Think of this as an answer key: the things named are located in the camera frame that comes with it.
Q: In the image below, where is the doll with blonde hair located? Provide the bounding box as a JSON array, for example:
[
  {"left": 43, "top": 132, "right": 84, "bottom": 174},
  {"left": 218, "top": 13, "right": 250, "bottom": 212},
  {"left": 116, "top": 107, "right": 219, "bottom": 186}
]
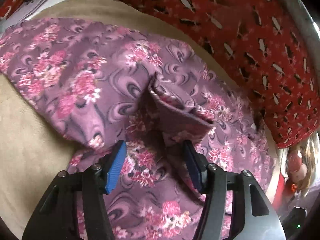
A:
[{"left": 277, "top": 131, "right": 319, "bottom": 198}]

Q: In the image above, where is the purple floral cloth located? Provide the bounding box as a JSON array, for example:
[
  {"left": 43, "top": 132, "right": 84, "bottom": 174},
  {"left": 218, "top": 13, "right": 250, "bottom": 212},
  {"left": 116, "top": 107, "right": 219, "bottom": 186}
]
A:
[{"left": 1, "top": 18, "right": 274, "bottom": 239}]

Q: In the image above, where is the red patterned pillow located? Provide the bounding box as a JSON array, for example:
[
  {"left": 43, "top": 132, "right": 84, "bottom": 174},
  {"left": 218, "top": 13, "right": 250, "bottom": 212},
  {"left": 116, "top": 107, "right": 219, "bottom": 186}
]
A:
[{"left": 0, "top": 0, "right": 320, "bottom": 149}]

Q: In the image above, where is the red cloth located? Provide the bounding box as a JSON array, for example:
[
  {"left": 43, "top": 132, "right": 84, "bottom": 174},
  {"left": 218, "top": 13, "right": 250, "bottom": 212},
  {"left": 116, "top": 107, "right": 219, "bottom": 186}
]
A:
[{"left": 272, "top": 173, "right": 286, "bottom": 211}]

